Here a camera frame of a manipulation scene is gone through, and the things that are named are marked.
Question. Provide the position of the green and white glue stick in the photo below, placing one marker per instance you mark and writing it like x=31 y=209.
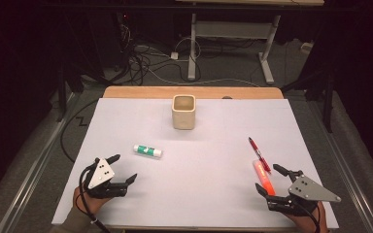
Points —
x=147 y=151

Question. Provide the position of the white paper sheet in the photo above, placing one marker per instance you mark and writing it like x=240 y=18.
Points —
x=191 y=181

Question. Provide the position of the person's left hand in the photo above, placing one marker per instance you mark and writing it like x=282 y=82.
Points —
x=89 y=202

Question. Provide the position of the white box on floor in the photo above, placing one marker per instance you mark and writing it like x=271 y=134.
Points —
x=306 y=47

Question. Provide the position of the beige square cup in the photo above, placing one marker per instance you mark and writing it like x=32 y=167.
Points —
x=184 y=116

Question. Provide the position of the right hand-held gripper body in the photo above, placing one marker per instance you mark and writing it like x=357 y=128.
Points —
x=307 y=190

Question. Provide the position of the white desk frame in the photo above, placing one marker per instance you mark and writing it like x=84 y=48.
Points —
x=233 y=29

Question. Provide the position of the white power adapter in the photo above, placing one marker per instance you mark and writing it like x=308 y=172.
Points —
x=174 y=55

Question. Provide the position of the person's right hand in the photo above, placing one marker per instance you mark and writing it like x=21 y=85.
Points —
x=307 y=223

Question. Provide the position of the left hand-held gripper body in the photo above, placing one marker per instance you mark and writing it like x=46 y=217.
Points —
x=101 y=173

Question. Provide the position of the red pen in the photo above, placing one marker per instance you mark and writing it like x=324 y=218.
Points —
x=258 y=153

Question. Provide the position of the orange highlighter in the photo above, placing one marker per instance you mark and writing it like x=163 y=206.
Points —
x=265 y=181

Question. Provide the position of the metal floor rail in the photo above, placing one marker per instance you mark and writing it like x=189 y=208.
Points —
x=29 y=174
x=346 y=174

